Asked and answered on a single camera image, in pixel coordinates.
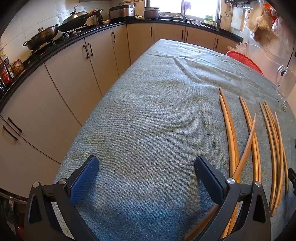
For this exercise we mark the grey-blue table cloth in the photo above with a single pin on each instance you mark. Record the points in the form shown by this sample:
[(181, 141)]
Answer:
[(150, 115)]

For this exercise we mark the pink hanging cloth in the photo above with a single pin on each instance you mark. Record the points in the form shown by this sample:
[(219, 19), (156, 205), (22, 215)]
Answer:
[(187, 5)]

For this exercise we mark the cooking pot with lid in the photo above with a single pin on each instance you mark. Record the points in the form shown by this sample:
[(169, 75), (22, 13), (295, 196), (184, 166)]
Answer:
[(151, 14)]

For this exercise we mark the glass jar with snacks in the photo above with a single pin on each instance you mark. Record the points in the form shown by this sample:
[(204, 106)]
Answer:
[(18, 67)]

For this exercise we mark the white cutting board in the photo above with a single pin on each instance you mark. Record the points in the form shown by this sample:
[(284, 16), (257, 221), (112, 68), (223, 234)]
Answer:
[(238, 18)]

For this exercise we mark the dark tall container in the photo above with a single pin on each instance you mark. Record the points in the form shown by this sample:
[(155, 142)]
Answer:
[(218, 23)]

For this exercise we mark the wall hook rail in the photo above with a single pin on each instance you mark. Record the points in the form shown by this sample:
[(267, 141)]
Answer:
[(238, 2)]

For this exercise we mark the gas stove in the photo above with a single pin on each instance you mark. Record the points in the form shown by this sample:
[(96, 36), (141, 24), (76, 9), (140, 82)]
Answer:
[(68, 35)]

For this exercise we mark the steel kettle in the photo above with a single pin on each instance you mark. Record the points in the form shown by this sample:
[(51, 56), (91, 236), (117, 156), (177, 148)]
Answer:
[(100, 17)]

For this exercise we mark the frosted glass mug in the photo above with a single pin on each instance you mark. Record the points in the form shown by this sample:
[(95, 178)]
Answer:
[(286, 90)]

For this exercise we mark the rice cooker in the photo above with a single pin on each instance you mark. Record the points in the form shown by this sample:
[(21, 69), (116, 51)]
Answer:
[(121, 14)]

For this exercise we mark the dark wok with glass lid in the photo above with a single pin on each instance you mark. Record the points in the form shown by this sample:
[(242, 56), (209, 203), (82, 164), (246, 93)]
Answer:
[(44, 34)]

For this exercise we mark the black kitchen countertop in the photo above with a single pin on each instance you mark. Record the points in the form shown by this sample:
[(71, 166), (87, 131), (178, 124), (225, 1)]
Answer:
[(97, 29)]

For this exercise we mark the dark sauce bottle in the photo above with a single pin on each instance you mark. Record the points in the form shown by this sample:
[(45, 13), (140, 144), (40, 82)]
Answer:
[(5, 73)]

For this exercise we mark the beige kitchen cabinets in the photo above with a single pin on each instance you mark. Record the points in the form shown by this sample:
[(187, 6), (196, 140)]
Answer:
[(69, 76)]

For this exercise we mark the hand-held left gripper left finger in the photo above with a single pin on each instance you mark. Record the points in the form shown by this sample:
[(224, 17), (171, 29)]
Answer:
[(84, 178)]

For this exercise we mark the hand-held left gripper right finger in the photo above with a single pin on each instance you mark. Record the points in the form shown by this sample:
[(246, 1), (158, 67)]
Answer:
[(209, 178)]

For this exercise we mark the clear plastic bag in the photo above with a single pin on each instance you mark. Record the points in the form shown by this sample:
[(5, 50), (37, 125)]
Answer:
[(281, 30)]

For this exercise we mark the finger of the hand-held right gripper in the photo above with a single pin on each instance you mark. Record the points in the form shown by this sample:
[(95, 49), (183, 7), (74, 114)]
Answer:
[(292, 177)]

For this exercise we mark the bundle of wooden chopsticks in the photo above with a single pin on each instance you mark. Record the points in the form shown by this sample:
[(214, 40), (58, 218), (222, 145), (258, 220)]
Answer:
[(255, 150)]

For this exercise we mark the crumpled white plastic bag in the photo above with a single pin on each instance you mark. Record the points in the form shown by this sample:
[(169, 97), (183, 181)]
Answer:
[(238, 47)]

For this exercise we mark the red plastic basket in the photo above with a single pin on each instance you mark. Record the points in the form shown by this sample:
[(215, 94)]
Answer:
[(245, 60)]

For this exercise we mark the kitchen window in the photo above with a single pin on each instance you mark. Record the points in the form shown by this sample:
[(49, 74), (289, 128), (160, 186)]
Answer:
[(201, 9)]

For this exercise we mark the small metal scrap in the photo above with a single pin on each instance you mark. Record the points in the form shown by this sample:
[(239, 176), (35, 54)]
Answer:
[(282, 106)]

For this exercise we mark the green and white packet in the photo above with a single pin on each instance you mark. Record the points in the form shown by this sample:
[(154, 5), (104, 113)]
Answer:
[(208, 19)]

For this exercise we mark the sink faucet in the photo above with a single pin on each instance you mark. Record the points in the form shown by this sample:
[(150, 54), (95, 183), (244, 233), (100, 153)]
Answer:
[(182, 16)]

